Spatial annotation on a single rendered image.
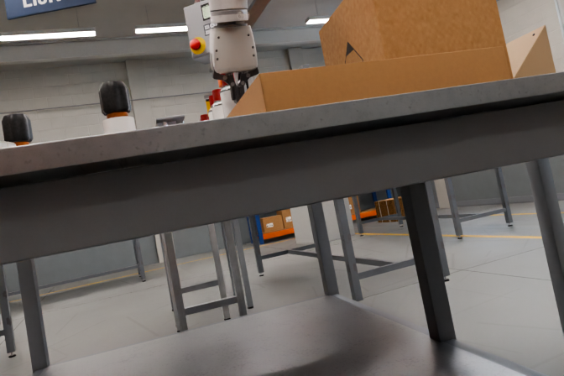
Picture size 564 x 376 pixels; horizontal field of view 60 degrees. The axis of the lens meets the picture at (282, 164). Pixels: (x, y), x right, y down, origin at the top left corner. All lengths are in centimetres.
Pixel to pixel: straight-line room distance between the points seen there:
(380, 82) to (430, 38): 45
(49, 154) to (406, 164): 31
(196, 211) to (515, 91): 31
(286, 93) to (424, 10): 53
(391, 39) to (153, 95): 865
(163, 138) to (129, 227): 8
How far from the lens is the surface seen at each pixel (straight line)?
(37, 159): 39
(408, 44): 89
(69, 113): 932
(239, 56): 111
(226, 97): 120
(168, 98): 944
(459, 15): 96
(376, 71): 47
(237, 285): 272
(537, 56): 166
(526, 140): 56
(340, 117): 41
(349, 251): 311
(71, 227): 42
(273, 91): 43
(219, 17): 109
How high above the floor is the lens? 76
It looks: 4 degrees up
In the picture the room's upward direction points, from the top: 11 degrees counter-clockwise
